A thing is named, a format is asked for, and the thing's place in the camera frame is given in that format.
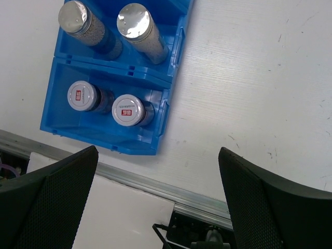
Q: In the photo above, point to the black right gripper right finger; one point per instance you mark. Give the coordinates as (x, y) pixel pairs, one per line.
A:
(270, 211)

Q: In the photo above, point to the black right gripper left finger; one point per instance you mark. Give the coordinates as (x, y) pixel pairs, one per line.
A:
(43, 208)

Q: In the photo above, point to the white-lid spice jar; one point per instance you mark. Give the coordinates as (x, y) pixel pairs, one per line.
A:
(86, 97)
(128, 111)

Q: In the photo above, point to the silver-lid blue-label jar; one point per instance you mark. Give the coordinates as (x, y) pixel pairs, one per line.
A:
(136, 26)
(79, 22)

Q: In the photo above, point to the blue bin near compartment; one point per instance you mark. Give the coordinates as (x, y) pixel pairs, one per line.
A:
(98, 129)

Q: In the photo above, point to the blue bin compartment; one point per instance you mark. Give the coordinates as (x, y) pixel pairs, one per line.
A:
(171, 18)
(98, 129)

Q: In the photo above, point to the blue bin middle compartment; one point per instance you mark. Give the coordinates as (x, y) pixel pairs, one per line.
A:
(171, 18)

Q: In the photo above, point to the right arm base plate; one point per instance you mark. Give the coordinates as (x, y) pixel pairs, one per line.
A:
(196, 231)

